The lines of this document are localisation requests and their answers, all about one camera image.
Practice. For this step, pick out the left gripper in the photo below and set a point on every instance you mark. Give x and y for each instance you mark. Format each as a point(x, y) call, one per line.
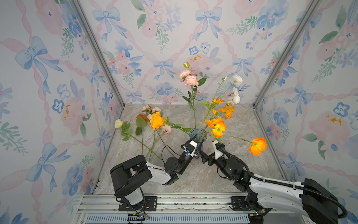
point(184, 145)

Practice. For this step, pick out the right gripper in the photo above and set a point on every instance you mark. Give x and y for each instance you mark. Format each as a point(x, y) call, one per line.
point(205, 157)

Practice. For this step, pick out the blue purple glass vase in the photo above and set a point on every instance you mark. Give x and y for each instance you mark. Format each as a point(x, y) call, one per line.
point(198, 135)

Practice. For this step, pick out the orange poppy flower stem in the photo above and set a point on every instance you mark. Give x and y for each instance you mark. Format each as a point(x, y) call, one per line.
point(218, 111)

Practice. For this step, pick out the large orange ranunculus stem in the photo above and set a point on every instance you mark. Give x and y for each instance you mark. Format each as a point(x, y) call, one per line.
point(165, 123)

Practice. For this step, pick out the white flower stem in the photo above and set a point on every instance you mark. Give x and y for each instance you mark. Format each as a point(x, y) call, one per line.
point(226, 90)

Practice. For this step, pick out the pink rose flower stem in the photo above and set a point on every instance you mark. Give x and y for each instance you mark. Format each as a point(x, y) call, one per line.
point(192, 80)

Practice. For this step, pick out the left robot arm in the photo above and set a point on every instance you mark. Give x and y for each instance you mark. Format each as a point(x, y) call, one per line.
point(129, 176)

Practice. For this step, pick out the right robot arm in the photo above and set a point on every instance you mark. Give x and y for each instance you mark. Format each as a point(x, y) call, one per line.
point(307, 198)

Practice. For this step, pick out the dark orange flower stem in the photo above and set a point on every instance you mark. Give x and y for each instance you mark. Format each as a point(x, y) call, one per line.
point(141, 122)

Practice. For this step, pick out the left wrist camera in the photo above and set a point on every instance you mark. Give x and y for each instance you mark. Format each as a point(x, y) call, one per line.
point(190, 148)

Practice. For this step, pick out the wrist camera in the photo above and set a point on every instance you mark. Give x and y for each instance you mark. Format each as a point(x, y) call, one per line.
point(218, 148)
point(190, 148)

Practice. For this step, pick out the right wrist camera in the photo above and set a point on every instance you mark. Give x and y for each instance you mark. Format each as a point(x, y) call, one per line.
point(218, 148)

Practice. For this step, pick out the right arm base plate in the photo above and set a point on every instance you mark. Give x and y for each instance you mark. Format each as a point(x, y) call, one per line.
point(246, 203)

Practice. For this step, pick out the aluminium front rail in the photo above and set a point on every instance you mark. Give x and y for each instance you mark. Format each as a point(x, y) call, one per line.
point(182, 208)

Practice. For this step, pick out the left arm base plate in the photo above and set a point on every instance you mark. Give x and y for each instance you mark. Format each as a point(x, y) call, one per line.
point(148, 203)

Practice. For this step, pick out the left corner aluminium post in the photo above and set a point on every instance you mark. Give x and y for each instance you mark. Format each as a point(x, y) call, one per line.
point(76, 5)

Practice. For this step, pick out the corner aluminium post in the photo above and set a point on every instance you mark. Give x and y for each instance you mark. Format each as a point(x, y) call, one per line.
point(76, 5)
point(301, 26)

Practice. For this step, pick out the right corner aluminium post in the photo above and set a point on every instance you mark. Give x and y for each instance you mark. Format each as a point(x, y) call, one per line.
point(301, 26)

